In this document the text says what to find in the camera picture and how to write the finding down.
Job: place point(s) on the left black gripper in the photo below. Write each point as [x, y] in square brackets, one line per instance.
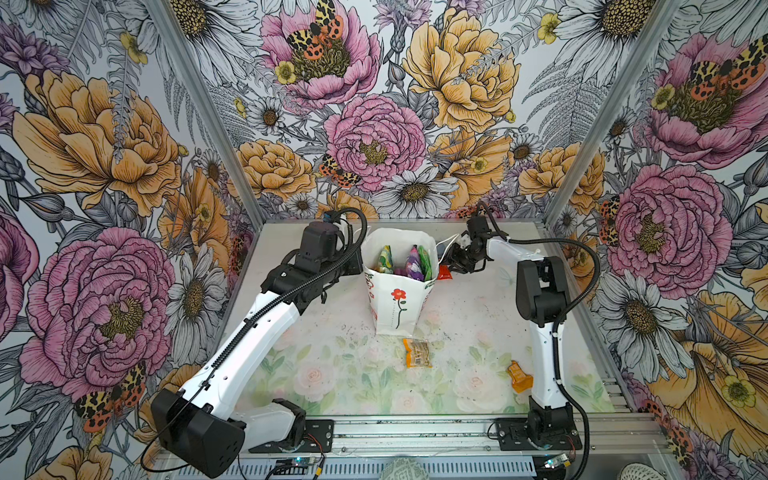
[354, 266]

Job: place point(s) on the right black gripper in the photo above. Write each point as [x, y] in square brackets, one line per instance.
[453, 257]

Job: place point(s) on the red snack packet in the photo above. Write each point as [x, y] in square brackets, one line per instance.
[444, 273]

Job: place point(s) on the green Lays chips bag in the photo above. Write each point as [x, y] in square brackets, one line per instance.
[425, 263]

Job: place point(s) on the purple Foxs berries candy bag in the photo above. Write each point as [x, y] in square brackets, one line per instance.
[413, 265]

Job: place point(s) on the green Foxs candy bag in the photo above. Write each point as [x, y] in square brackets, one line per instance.
[384, 263]

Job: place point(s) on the white floral paper bag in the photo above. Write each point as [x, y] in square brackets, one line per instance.
[396, 301]

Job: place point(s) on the small tan snack packet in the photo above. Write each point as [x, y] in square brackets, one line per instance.
[417, 353]

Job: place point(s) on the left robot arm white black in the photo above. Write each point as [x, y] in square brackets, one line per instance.
[197, 423]

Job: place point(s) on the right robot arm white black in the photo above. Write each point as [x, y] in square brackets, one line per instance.
[542, 298]

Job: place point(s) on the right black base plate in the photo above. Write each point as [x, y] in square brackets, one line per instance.
[519, 434]

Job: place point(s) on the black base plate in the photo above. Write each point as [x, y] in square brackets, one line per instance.
[519, 434]
[316, 436]

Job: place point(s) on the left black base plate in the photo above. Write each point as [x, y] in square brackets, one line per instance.
[316, 436]

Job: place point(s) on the aluminium mounting rail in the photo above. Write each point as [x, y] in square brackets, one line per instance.
[620, 446]

